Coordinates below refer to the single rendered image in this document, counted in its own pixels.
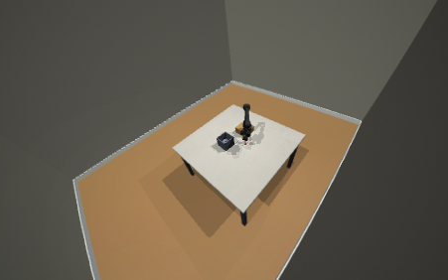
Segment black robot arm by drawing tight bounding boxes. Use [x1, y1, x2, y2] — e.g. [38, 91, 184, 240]
[240, 104, 252, 137]

